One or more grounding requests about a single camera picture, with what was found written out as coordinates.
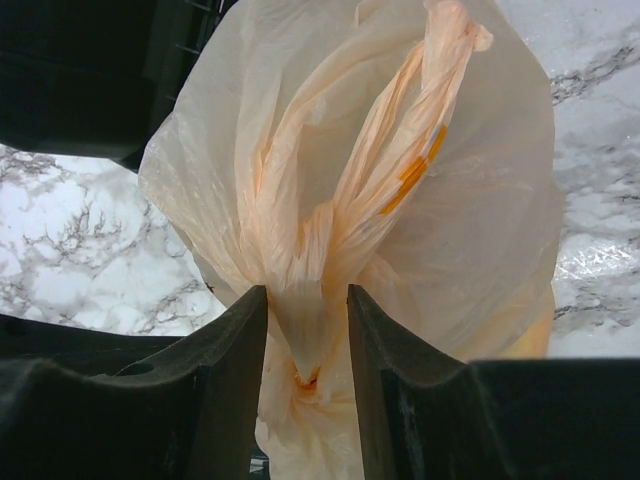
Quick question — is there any translucent orange plastic bag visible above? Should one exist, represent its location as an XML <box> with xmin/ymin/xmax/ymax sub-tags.
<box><xmin>139</xmin><ymin>1</ymin><xmax>562</xmax><ymax>479</ymax></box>

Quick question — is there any black plastic toolbox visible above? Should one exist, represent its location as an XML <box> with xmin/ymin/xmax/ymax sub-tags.
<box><xmin>1</xmin><ymin>0</ymin><xmax>233</xmax><ymax>171</ymax></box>

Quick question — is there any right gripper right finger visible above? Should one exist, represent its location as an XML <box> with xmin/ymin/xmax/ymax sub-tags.
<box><xmin>348</xmin><ymin>285</ymin><xmax>639</xmax><ymax>479</ymax></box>

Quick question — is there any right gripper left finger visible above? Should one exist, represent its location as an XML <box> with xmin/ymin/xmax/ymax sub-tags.
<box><xmin>1</xmin><ymin>286</ymin><xmax>268</xmax><ymax>479</ymax></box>

